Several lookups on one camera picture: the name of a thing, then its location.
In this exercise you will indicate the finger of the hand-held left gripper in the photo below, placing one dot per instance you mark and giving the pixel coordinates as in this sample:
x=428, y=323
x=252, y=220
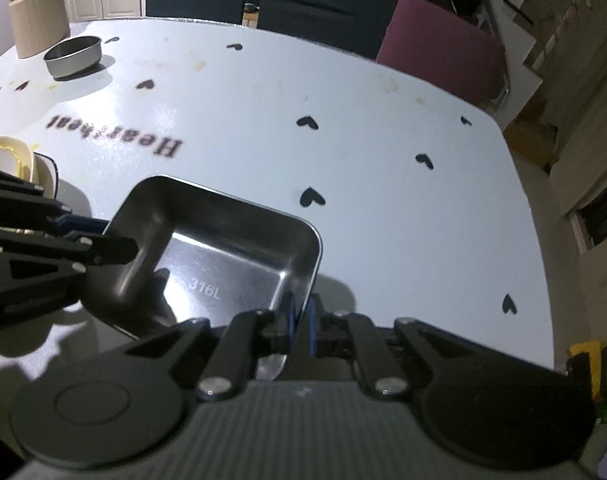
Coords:
x=75, y=225
x=33, y=270

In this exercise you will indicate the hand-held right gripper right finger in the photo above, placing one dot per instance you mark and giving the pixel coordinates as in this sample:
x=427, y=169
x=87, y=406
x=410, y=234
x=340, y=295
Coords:
x=312, y=332

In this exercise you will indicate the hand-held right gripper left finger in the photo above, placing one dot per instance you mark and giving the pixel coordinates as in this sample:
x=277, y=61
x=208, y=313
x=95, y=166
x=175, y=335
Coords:
x=276, y=340

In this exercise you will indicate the white plate with dark rim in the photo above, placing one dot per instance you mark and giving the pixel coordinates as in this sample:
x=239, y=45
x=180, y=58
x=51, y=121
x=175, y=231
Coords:
x=47, y=175

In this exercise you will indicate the square steel container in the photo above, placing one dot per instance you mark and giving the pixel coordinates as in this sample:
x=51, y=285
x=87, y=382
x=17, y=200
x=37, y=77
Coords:
x=223, y=260

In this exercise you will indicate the floral bowl with yellow rim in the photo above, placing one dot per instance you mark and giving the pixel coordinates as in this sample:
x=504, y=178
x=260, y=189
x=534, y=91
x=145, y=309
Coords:
x=5, y=152

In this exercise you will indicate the round steel bowl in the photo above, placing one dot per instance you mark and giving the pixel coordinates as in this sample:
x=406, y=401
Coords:
x=73, y=60

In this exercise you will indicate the beige jug with steel lid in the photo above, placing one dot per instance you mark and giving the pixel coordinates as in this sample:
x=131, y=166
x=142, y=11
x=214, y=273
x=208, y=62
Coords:
x=38, y=25

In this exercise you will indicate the yellow box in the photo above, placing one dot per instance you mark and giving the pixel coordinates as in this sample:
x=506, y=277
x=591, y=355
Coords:
x=586, y=370

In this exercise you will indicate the maroon upholstered chair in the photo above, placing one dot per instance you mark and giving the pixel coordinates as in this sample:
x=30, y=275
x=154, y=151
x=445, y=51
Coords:
x=443, y=55

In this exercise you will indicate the white staircase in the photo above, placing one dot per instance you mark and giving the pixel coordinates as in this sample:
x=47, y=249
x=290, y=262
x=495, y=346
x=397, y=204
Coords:
x=513, y=35

